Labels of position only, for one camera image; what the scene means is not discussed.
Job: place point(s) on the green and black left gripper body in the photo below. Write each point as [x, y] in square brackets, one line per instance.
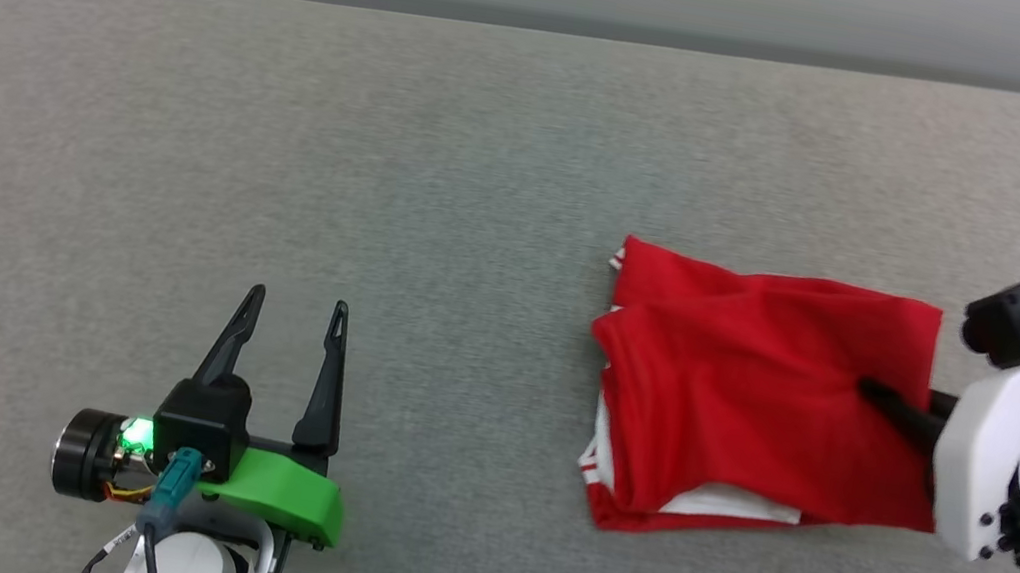
[277, 494]

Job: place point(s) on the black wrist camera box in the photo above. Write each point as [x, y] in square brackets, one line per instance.
[1005, 320]
[201, 422]

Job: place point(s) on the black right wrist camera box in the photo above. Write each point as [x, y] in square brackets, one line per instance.
[1005, 320]

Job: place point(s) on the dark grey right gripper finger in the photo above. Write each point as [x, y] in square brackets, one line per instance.
[944, 403]
[900, 416]

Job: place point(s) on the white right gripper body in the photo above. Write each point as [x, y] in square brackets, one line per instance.
[980, 458]

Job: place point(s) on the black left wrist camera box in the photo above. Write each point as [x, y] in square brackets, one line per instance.
[201, 422]

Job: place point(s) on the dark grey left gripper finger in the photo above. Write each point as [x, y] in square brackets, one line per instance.
[233, 346]
[327, 391]

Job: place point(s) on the red and white jersey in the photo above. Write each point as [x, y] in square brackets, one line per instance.
[737, 391]

